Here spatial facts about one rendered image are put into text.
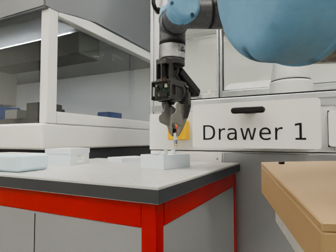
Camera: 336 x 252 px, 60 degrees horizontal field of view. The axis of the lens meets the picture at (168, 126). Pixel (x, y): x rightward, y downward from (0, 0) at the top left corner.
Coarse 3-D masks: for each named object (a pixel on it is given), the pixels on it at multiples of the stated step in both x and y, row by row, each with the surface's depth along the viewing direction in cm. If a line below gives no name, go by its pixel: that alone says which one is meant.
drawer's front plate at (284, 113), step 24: (192, 120) 74; (216, 120) 71; (240, 120) 69; (264, 120) 66; (288, 120) 64; (312, 120) 62; (192, 144) 74; (216, 144) 71; (240, 144) 68; (264, 144) 66; (288, 144) 64; (312, 144) 62
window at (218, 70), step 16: (192, 32) 114; (208, 32) 111; (224, 32) 108; (192, 48) 114; (208, 48) 111; (224, 48) 108; (192, 64) 113; (208, 64) 110; (224, 64) 108; (240, 64) 105; (256, 64) 102; (272, 64) 100; (320, 64) 93; (208, 80) 110; (224, 80) 107; (240, 80) 105; (256, 80) 102; (272, 80) 100; (288, 80) 97; (304, 80) 95; (320, 80) 93; (208, 96) 110; (224, 96) 107
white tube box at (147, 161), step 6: (144, 156) 80; (150, 156) 79; (156, 156) 78; (162, 156) 76; (168, 156) 78; (174, 156) 80; (180, 156) 82; (186, 156) 85; (144, 162) 80; (150, 162) 79; (156, 162) 78; (162, 162) 76; (168, 162) 78; (174, 162) 80; (180, 162) 82; (186, 162) 84; (150, 168) 79; (156, 168) 78; (162, 168) 76; (168, 168) 78
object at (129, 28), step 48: (0, 0) 126; (48, 0) 115; (96, 0) 141; (144, 0) 182; (48, 48) 115; (144, 48) 181; (48, 96) 115; (0, 144) 122; (48, 144) 114; (96, 144) 139; (144, 144) 178
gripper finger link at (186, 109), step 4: (188, 96) 81; (184, 100) 81; (188, 100) 81; (184, 104) 81; (188, 104) 81; (184, 108) 81; (188, 108) 81; (184, 112) 81; (188, 112) 82; (184, 116) 81
